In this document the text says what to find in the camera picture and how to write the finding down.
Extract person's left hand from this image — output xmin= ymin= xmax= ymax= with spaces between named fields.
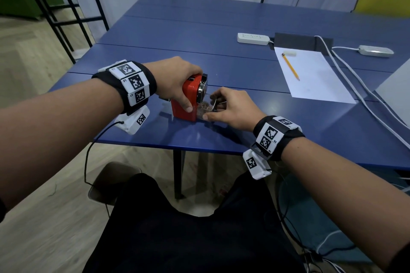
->
xmin=144 ymin=56 xmax=204 ymax=113

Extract person's right hand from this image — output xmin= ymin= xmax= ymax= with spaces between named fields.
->
xmin=202 ymin=87 xmax=267 ymax=133

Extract red pencil sharpener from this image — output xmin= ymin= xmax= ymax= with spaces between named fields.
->
xmin=170 ymin=73 xmax=227 ymax=122

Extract clear shavings drawer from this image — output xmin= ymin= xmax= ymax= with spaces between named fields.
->
xmin=197 ymin=103 xmax=221 ymax=120

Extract person's right forearm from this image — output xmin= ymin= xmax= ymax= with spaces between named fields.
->
xmin=281 ymin=137 xmax=410 ymax=271

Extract person's left forearm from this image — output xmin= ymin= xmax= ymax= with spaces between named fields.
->
xmin=0 ymin=78 xmax=125 ymax=213

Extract black marker wristband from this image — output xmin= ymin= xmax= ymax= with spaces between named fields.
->
xmin=92 ymin=59 xmax=158 ymax=116
xmin=253 ymin=115 xmax=306 ymax=161

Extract black table leg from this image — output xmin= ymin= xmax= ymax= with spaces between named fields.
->
xmin=173 ymin=149 xmax=186 ymax=200

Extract white power strip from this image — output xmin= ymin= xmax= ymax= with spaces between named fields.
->
xmin=237 ymin=32 xmax=271 ymax=46

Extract yellow pencil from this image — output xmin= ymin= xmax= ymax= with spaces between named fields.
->
xmin=281 ymin=53 xmax=300 ymax=81

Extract grey stool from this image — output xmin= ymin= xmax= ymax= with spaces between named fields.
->
xmin=88 ymin=161 xmax=143 ymax=207

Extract white paper sheet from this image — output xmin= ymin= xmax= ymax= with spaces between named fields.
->
xmin=274 ymin=46 xmax=357 ymax=104

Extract person's black trousers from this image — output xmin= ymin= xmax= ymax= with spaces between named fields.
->
xmin=82 ymin=172 xmax=306 ymax=273

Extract teal seat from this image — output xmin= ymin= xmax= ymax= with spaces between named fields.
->
xmin=277 ymin=170 xmax=410 ymax=264

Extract white power adapter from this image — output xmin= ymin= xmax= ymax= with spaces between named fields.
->
xmin=358 ymin=45 xmax=395 ymax=58

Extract grey board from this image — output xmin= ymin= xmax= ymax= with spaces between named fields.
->
xmin=375 ymin=58 xmax=410 ymax=130

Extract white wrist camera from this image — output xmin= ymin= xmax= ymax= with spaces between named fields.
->
xmin=242 ymin=149 xmax=273 ymax=181
xmin=114 ymin=105 xmax=151 ymax=136

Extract black cable cover plate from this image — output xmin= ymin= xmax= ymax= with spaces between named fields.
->
xmin=274 ymin=32 xmax=334 ymax=56

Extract thin black cable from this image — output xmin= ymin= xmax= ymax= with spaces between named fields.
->
xmin=83 ymin=121 xmax=125 ymax=219

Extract black metal rack frame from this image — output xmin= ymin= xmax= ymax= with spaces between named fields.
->
xmin=12 ymin=0 xmax=110 ymax=65

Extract white cable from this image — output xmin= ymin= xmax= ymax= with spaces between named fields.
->
xmin=331 ymin=46 xmax=410 ymax=130
xmin=315 ymin=35 xmax=410 ymax=150

